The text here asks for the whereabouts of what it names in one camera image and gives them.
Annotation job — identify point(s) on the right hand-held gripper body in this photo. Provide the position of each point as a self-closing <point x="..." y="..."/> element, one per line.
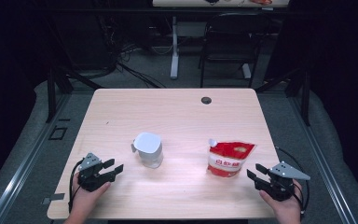
<point x="279" y="188"/>

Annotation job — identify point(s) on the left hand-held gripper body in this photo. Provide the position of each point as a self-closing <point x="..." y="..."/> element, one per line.
<point x="90" y="179"/>

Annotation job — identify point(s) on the red and white spout pouch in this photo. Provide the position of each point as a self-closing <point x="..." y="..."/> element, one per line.
<point x="228" y="160"/>

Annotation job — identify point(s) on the clear jar with grey lid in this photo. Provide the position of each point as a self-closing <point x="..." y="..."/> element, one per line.
<point x="149" y="147"/>

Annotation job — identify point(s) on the person's right hand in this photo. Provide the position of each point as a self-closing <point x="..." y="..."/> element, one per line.
<point x="287" y="207"/>

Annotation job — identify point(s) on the person's left hand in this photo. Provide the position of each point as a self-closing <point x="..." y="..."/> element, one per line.
<point x="85" y="200"/>

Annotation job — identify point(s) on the grey tape piece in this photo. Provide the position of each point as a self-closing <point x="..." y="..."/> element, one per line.
<point x="56" y="197"/>

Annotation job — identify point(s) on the short black tape strip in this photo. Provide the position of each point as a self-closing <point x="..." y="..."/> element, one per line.
<point x="64" y="119"/>

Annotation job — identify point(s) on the black metal stand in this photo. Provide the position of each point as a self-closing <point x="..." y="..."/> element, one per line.
<point x="306" y="102"/>
<point x="51" y="99"/>

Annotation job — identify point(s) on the black table grommet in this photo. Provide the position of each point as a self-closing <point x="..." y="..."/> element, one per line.
<point x="206" y="100"/>

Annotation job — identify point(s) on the short white desk foot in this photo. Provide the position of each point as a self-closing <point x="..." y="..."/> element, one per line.
<point x="246" y="71"/>

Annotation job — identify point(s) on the tall white desk leg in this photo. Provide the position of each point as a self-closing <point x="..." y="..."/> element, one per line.
<point x="174" y="62"/>

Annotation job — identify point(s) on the black folding chair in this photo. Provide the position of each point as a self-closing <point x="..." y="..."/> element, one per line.
<point x="234" y="34"/>

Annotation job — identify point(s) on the aluminium floor rail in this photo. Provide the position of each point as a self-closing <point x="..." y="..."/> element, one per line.
<point x="28" y="161"/>
<point x="320" y="161"/>

